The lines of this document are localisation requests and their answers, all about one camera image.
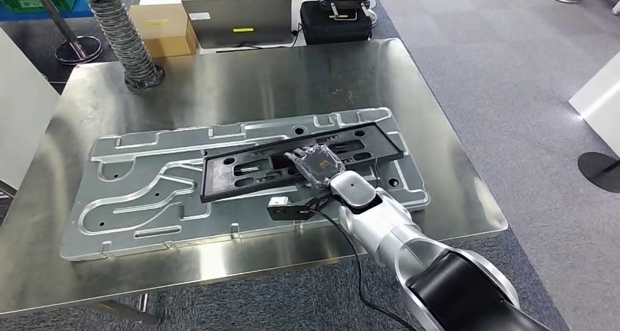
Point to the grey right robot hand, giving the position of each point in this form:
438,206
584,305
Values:
317,166

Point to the black plastic plate frame part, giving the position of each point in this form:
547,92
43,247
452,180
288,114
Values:
218,183

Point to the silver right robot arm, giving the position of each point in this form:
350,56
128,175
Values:
387,227

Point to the steel workbench table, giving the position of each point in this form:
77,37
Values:
290,77

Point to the black carrying case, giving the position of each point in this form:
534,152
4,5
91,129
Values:
334,31

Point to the grey laptop computer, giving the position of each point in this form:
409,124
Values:
218,28

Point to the machined aluminium fixture plate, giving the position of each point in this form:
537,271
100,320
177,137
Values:
145,222

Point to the brown cardboard box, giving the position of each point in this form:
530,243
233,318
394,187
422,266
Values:
164,33

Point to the chrome stanchion with round base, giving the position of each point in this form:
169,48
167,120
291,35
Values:
77,50

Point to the black base stanchion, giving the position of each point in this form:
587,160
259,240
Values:
598,171

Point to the white partition panel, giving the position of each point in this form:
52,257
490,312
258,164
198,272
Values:
600,106
24,116

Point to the steel side table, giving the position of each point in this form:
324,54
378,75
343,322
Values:
6,189

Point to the blue background rack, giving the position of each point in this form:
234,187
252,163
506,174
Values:
43,14

